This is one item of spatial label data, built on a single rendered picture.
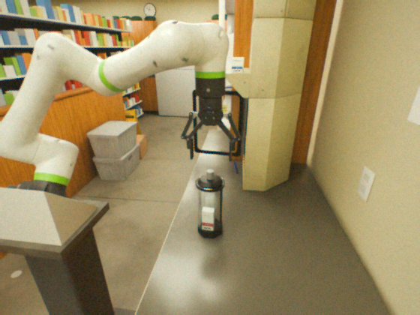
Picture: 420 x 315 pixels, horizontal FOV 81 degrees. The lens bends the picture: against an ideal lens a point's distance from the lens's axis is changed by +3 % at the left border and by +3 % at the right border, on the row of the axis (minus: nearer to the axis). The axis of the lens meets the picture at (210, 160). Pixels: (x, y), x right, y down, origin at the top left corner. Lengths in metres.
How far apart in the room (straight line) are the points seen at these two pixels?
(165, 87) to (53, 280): 5.42
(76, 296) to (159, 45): 1.12
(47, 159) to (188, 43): 0.77
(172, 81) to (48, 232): 5.44
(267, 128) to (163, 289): 0.76
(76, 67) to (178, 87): 5.32
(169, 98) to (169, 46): 5.70
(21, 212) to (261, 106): 1.01
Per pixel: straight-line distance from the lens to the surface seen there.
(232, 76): 1.09
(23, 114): 1.08
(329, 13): 1.52
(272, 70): 1.10
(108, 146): 3.27
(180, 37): 0.63
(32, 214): 1.08
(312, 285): 0.91
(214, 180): 0.87
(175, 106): 6.32
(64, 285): 1.35
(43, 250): 1.12
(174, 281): 0.87
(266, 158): 1.20
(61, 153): 1.18
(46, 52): 0.96
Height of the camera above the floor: 1.61
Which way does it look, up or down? 25 degrees down
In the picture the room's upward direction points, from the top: straight up
